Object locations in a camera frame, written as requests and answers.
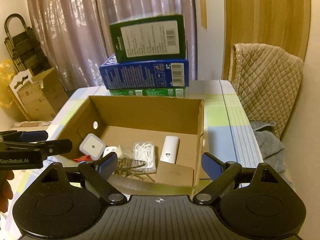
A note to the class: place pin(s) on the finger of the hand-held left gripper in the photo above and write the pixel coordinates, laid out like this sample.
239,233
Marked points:
57,146
32,135

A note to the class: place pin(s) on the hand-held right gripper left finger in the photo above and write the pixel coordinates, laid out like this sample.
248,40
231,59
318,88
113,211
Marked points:
107,166

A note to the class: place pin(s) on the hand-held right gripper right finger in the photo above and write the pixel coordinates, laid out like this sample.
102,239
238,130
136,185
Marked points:
212,166

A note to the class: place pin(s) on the white remote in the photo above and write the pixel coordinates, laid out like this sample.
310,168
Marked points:
110,152

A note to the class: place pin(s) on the white plug adapter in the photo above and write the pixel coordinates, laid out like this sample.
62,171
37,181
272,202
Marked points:
92,146

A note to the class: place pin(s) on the small tan box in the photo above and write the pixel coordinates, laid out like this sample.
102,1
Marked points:
175,173

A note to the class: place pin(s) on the white handheld device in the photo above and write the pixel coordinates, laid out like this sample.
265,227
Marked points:
170,147

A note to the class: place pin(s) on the brown cardboard box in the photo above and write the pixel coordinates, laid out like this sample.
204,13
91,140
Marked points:
150,112

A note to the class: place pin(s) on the person's left hand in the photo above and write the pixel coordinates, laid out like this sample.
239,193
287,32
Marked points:
5,195

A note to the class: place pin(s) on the open storage carton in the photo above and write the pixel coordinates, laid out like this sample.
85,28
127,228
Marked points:
47,97

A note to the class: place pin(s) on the white carved board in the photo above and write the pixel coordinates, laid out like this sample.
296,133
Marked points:
21,82

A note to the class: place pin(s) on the checked tablecloth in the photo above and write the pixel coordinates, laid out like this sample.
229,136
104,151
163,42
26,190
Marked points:
220,110

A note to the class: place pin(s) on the yellow plastic bag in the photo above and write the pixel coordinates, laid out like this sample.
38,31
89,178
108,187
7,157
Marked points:
6,80

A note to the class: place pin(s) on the grey cloth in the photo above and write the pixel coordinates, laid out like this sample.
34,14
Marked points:
270,145

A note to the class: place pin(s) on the light green carton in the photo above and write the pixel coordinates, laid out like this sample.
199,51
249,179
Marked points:
150,92

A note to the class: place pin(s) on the black folding rack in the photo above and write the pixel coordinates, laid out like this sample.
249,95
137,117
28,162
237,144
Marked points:
27,45

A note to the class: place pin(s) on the blue printed carton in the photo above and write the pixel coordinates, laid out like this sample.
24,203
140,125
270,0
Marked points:
140,73

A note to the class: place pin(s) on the beige quilted chair cover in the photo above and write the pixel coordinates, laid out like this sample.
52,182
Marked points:
267,85

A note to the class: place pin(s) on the mauve patterned curtain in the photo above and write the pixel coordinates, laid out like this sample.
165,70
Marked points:
75,30

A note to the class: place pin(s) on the dark green printed carton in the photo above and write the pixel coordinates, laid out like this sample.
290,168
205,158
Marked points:
150,37

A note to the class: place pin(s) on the wooden door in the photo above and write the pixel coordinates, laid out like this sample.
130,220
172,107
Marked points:
262,17

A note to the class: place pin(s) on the yellow wall sticker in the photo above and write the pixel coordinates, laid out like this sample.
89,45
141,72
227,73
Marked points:
203,12

